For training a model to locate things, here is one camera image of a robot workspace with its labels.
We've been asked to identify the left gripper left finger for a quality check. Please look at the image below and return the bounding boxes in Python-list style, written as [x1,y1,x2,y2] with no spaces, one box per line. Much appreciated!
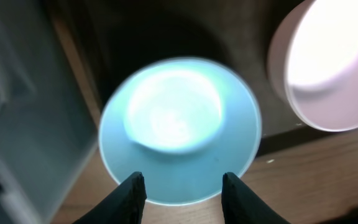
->
[73,172,147,224]

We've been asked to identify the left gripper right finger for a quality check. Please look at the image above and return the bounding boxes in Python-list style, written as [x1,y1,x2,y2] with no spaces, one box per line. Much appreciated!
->
[221,172,289,224]

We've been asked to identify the light blue bowl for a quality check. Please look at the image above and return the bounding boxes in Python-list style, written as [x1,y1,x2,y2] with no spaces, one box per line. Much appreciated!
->
[98,57,262,206]

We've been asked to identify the white pink bowl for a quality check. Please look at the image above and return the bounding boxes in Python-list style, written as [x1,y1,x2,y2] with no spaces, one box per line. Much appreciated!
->
[267,0,358,132]

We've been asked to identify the grey plastic dish rack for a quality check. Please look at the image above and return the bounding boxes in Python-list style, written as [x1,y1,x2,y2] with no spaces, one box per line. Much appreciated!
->
[0,1,97,223]

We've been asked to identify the dark brown serving tray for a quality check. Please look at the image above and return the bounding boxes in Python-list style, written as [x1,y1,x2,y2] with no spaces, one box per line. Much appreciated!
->
[44,0,327,156]

